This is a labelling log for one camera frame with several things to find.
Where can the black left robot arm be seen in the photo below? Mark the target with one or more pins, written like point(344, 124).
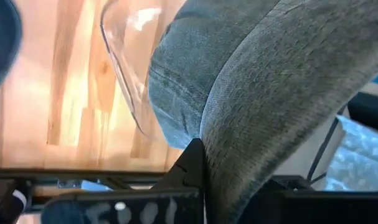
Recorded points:
point(2, 202)

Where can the black table frame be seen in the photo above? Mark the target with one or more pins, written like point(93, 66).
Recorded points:
point(83, 174)

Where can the dark navy cap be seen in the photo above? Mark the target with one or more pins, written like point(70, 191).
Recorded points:
point(2, 37)

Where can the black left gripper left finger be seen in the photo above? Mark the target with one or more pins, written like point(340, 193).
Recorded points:
point(188, 174)

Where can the black floor stand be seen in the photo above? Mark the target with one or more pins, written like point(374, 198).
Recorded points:
point(369, 112)

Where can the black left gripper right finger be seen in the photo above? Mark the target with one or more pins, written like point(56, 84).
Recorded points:
point(285, 185)

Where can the clear plastic bin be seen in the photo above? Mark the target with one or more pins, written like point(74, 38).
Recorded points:
point(126, 46)

